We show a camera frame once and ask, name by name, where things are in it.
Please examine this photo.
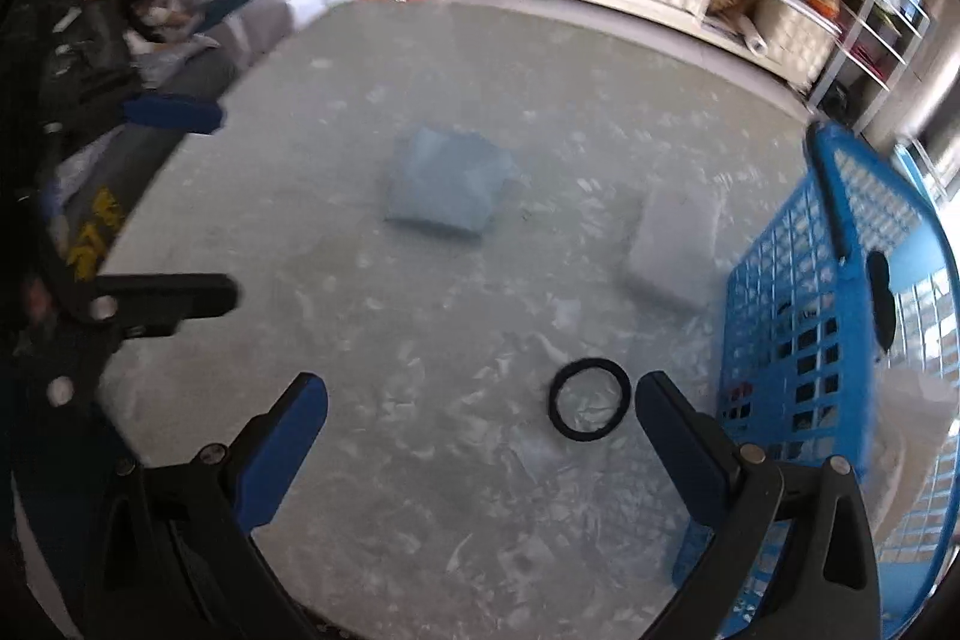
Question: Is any silver standing air conditioner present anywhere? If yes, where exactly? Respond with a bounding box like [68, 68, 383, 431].
[874, 0, 960, 150]

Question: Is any black plush toy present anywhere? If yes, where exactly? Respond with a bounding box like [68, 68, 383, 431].
[865, 248, 899, 357]

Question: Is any blue plastic basket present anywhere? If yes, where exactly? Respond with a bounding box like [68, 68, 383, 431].
[670, 120, 960, 640]

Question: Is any black hair tie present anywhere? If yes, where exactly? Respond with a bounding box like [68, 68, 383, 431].
[547, 358, 632, 442]

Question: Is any light blue cloth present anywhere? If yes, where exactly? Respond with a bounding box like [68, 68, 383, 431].
[384, 124, 518, 240]

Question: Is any white paper roll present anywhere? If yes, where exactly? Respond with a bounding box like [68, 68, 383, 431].
[737, 20, 771, 58]

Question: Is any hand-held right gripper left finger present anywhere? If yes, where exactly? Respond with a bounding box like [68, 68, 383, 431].
[97, 373, 331, 640]

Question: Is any white wire shelf rack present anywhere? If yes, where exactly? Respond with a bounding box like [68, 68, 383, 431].
[805, 0, 932, 133]

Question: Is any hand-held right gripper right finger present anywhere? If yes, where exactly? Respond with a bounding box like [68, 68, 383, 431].
[622, 371, 883, 640]

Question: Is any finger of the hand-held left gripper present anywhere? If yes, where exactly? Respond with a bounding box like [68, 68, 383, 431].
[41, 272, 241, 410]
[43, 94, 227, 137]

